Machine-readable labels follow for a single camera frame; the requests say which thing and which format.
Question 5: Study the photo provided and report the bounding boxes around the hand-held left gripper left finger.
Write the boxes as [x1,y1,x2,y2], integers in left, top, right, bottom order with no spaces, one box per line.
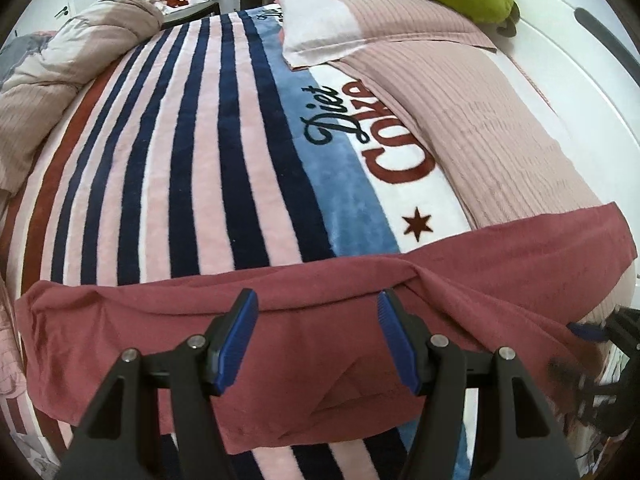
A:
[52,287,260,480]

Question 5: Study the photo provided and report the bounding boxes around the pink ribbed cloth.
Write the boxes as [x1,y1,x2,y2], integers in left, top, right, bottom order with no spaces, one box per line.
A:
[0,275,28,401]

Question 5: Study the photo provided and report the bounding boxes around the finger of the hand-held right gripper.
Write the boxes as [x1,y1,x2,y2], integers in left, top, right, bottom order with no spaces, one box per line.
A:
[567,306,640,352]
[547,360,601,396]

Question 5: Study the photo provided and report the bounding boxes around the pink ribbed bedspread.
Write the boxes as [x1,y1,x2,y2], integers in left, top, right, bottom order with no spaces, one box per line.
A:
[330,35,617,231]

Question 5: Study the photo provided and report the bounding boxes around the white headboard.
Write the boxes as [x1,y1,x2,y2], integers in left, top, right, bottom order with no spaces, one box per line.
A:
[490,0,640,261]

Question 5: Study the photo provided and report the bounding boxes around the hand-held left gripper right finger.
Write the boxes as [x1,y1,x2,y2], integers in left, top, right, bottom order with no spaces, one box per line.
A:
[376,289,583,480]

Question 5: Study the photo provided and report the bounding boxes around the striped printed blanket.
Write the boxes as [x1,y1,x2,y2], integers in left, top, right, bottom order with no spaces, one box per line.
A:
[0,5,616,480]

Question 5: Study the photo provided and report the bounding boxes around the dark table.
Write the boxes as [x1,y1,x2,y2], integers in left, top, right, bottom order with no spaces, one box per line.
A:
[162,1,221,28]

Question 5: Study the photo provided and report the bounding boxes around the dusty red pants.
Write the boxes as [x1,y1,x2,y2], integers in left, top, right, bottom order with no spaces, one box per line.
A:
[15,202,640,453]

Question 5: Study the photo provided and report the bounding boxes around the pink and white pillow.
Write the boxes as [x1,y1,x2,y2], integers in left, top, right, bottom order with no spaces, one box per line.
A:
[277,0,498,70]

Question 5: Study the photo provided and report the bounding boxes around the beige grey quilt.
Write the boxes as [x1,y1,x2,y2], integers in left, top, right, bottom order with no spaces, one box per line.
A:
[0,0,166,196]

